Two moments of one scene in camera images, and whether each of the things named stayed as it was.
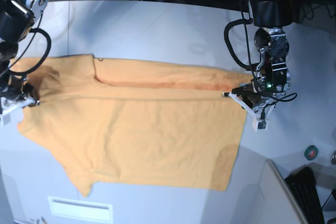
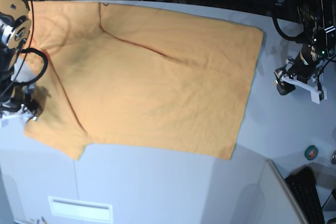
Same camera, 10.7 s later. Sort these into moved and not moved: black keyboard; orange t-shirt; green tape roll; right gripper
Moved: right gripper; orange t-shirt
Not moved: black keyboard; green tape roll
